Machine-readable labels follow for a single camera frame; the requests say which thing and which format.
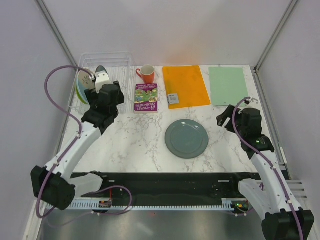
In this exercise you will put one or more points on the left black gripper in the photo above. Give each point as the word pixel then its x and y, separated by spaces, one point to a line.
pixel 92 97

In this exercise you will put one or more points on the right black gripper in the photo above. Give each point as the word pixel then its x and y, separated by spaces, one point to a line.
pixel 228 126

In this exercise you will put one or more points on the dark blue floral plate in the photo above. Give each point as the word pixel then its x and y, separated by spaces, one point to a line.
pixel 101 70

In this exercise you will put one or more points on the grey-green ribbed plate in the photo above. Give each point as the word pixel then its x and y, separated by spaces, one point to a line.
pixel 186 139

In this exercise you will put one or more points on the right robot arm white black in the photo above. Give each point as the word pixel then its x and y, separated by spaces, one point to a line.
pixel 282 216

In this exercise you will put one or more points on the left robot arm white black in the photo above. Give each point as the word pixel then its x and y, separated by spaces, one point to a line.
pixel 54 183

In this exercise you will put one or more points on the cream blue leaf plate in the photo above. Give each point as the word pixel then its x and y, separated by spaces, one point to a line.
pixel 84 82

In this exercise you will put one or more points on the light green cutting board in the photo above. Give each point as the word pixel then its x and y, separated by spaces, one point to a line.
pixel 227 85

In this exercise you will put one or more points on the green white plate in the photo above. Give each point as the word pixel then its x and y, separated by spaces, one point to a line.
pixel 80 96

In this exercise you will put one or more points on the purple treehouse book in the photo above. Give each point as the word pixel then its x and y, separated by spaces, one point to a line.
pixel 146 98

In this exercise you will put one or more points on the orange mug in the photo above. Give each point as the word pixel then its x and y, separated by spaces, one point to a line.
pixel 146 73

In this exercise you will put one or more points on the orange cutting board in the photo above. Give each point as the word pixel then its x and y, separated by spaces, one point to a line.
pixel 185 87

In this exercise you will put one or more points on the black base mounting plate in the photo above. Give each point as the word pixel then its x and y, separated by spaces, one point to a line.
pixel 171 187

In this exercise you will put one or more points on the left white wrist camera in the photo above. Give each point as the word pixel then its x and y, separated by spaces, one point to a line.
pixel 100 79

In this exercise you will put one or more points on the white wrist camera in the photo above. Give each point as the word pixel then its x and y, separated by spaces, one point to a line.
pixel 100 79
pixel 250 100

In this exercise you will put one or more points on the white wire dish rack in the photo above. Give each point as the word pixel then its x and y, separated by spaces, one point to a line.
pixel 120 67

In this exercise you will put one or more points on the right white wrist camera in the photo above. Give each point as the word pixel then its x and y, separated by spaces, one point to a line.
pixel 250 100

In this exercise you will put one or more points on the white slotted cable duct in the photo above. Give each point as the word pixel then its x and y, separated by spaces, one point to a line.
pixel 105 204

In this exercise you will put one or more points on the left aluminium frame post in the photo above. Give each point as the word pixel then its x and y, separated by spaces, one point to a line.
pixel 56 31

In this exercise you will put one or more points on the aluminium frame post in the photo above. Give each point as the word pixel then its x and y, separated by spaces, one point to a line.
pixel 276 33
pixel 56 31

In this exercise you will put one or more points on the right aluminium frame post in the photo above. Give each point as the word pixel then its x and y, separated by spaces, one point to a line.
pixel 276 33

